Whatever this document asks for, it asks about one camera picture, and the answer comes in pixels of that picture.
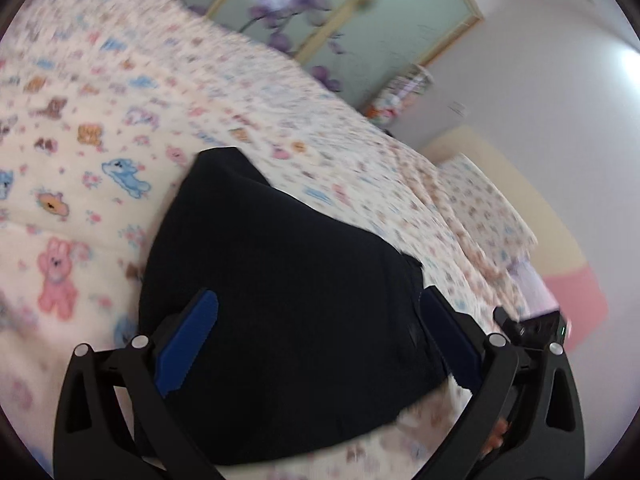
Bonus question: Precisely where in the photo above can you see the printed pillow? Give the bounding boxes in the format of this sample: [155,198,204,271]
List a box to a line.
[435,155,538,281]

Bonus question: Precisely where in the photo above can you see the fluffy animal print blanket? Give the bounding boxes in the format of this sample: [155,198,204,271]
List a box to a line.
[0,0,481,480]

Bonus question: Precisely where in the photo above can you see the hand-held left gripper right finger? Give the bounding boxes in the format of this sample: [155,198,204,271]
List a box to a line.
[417,286,587,480]

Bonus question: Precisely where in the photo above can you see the cream padded headboard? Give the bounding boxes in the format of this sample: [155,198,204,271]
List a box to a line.
[420,125,608,351]

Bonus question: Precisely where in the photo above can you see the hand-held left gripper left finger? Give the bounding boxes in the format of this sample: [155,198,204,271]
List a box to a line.
[52,287,221,480]

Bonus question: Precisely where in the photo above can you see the black pants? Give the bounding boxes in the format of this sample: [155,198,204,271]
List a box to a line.
[137,146,458,466]

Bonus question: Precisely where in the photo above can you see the clear bin of plush toys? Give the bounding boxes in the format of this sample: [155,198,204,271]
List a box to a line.
[367,67,433,123]

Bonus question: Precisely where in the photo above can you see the floral glass sliding wardrobe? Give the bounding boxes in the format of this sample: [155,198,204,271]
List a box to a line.
[145,0,483,108]

